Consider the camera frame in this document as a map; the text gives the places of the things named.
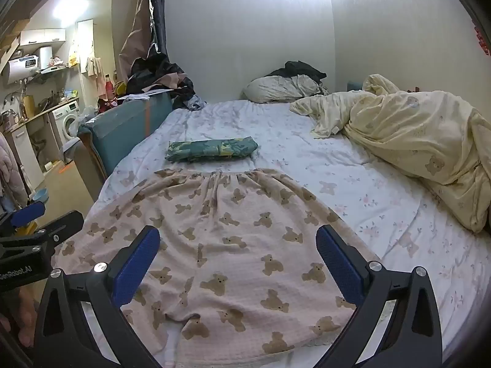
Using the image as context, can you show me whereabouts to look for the red wall decoration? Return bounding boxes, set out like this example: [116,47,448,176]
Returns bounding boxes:
[474,27,491,56]

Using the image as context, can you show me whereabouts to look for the white wall cabinets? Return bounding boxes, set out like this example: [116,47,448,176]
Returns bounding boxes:
[19,29,67,47]

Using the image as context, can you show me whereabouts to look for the white papers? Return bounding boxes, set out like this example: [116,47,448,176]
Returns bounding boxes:
[117,89,173,102]

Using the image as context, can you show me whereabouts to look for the pile of dark clothes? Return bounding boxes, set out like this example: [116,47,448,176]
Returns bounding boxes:
[126,52,208,111]

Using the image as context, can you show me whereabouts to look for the person's left hand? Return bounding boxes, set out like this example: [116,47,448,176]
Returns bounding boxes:
[0,287,39,347]

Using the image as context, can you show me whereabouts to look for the kitchen counter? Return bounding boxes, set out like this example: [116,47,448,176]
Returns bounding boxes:
[0,98,80,188]

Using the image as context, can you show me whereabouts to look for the tall white cabinet door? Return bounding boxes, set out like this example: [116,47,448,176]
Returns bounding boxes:
[77,19,95,73]

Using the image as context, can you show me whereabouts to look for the pink hanging towel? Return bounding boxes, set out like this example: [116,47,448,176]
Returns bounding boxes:
[85,57,106,98]

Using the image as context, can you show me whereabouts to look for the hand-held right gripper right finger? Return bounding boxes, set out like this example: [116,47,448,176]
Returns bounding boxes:
[303,224,443,368]

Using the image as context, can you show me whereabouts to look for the white paper towel roll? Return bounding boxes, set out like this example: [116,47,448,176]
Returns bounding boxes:
[38,45,53,70]

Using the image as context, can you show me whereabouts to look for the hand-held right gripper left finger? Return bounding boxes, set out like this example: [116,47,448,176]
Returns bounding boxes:
[34,225,162,368]

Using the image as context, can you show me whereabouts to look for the grey-white pillow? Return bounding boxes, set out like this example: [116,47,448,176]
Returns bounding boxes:
[242,75,328,104]

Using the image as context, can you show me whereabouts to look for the ceiling light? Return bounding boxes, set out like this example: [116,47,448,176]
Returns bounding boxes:
[52,0,91,20]

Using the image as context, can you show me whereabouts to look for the white water heater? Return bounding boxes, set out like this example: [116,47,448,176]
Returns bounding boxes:
[0,54,42,86]

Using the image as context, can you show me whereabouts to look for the bed with floral sheet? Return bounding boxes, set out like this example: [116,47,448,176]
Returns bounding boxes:
[82,100,491,368]

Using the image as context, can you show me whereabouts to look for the dark clothes on pillow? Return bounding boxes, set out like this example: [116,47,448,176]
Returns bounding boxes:
[266,60,327,85]

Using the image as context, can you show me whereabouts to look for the pale yellow duvet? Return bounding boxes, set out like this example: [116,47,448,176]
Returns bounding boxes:
[289,74,491,234]

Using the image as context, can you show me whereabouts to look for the brown and dark curtain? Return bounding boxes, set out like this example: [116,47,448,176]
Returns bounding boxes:
[119,0,167,85]

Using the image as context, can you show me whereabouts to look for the cardboard boxes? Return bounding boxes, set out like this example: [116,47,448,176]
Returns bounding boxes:
[0,19,29,75]

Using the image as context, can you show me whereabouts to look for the green patterned folded pants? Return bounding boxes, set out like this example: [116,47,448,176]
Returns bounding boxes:
[165,137,258,163]

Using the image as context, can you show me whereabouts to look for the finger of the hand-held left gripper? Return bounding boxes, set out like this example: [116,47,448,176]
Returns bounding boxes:
[36,210,85,251]
[0,201,47,234]

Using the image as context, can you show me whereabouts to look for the pink padded jacket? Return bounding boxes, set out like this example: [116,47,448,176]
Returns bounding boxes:
[0,134,29,204]

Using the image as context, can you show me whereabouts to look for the white washing machine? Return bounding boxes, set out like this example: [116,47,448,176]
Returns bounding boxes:
[52,102,80,140]

